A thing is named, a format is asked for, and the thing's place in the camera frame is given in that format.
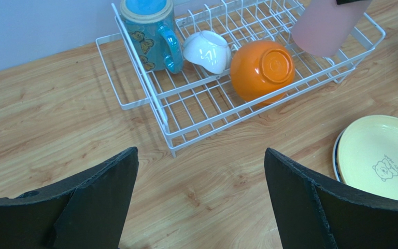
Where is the white wire dish rack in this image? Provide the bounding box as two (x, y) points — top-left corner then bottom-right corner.
(96, 1), (386, 154)

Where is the white green-rimmed plate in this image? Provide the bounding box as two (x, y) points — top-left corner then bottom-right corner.
(332, 129), (345, 183)

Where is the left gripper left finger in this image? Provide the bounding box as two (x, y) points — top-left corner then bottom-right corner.
(0, 147), (139, 248)

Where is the orange bowl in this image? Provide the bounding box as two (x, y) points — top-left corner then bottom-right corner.
(230, 40), (295, 102)

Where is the yellow plate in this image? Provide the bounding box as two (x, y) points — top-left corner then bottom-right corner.
(337, 115), (398, 200)

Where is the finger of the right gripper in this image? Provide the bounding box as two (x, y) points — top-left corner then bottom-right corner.
(336, 0), (361, 5)

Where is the pink plastic cup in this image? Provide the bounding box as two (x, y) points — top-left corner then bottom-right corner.
(291, 0), (371, 57)

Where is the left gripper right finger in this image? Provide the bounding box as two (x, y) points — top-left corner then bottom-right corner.
(264, 148), (398, 248)

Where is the small white cup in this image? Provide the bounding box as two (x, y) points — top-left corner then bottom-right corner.
(183, 30), (231, 75)

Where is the blue butterfly mug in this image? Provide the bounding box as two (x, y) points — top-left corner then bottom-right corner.
(120, 0), (183, 74)

